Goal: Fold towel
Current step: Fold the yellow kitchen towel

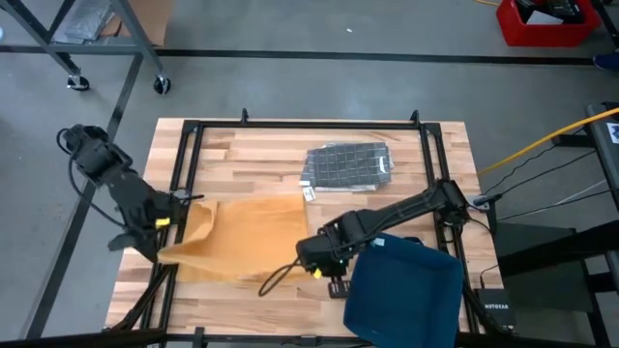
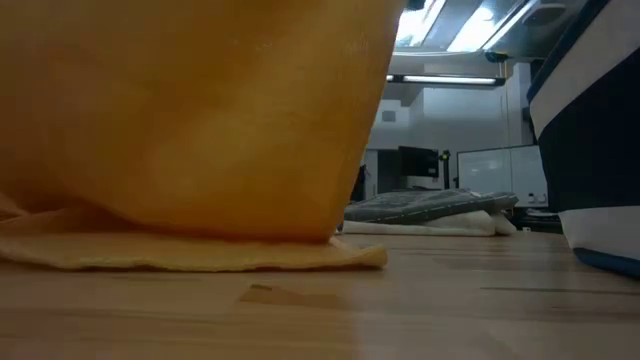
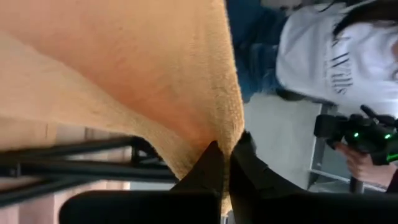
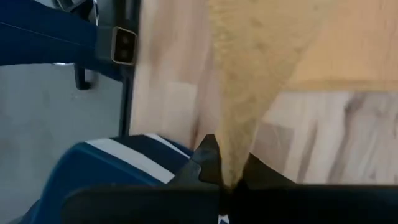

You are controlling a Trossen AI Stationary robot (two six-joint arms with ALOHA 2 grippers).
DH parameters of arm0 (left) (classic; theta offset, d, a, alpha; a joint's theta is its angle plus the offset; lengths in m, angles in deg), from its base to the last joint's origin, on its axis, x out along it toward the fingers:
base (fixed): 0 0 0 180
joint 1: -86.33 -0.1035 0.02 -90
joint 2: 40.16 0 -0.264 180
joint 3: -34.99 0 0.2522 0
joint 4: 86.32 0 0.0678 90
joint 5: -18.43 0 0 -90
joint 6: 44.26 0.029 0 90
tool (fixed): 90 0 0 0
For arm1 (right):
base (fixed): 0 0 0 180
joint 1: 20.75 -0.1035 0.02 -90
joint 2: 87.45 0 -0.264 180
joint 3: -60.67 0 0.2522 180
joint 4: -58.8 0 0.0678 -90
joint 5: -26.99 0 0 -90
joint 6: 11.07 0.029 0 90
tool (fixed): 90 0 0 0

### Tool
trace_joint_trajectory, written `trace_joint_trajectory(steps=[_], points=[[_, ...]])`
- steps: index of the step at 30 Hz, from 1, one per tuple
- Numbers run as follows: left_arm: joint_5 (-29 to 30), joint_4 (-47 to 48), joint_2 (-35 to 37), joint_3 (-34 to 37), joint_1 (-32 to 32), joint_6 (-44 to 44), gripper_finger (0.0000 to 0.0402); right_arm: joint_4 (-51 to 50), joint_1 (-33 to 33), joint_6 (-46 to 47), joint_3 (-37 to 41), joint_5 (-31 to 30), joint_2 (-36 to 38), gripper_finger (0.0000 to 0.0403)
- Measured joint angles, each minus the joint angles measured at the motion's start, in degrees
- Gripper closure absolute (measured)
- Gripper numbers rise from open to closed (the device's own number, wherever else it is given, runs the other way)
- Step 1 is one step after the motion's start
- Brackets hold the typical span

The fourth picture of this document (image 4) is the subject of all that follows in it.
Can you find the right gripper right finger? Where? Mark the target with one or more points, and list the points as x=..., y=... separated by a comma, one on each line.
x=311, y=205

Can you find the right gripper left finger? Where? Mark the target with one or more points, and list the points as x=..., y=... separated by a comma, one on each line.
x=140, y=205

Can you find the blue fabric bin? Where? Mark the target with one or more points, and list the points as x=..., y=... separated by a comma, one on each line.
x=93, y=168

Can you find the yellow towel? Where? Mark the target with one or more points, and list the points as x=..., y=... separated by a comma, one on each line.
x=248, y=77

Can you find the dark blue chair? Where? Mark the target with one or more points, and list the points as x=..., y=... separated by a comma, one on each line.
x=46, y=37

